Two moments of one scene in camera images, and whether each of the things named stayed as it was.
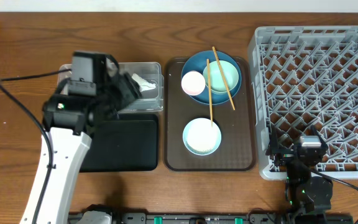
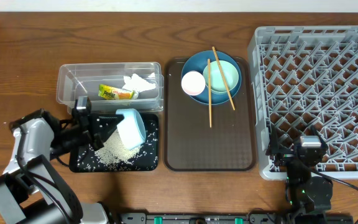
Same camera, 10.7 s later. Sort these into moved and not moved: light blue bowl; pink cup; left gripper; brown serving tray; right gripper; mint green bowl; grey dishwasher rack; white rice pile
Moved: white rice pile; left gripper; light blue bowl
Not moved: right gripper; grey dishwasher rack; pink cup; mint green bowl; brown serving tray
